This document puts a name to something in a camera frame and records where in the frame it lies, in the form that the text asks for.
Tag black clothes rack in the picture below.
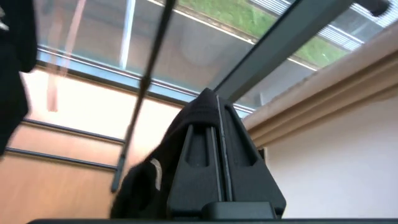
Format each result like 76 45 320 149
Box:
4 0 391 194

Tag window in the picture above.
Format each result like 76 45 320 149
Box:
30 0 398 119

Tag black shorts with white cords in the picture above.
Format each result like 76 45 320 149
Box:
0 0 38 156

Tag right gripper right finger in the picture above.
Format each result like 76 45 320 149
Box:
217 96 286 218

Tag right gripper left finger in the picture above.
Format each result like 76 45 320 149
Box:
167 124 222 217

